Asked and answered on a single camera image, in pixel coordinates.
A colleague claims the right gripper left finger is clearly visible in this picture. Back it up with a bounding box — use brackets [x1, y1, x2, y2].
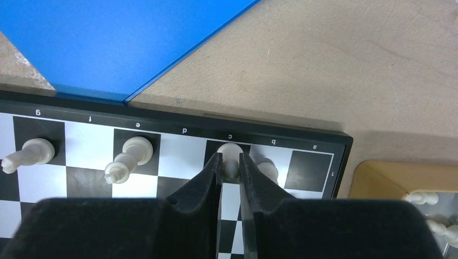
[1, 153, 223, 258]

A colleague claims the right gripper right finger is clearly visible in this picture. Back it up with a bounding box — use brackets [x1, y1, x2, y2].
[239, 153, 442, 258]

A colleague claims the white knight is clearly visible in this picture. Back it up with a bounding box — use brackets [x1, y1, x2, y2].
[257, 160, 279, 185]

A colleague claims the white bishop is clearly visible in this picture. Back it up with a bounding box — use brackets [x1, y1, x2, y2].
[217, 143, 243, 181]

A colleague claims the white king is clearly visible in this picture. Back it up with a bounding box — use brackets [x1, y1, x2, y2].
[104, 137, 154, 185]

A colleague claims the white piece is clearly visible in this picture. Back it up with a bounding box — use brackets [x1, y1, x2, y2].
[1, 138, 55, 174]

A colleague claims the black and white chessboard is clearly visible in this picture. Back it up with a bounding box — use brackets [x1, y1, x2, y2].
[1, 91, 353, 258]

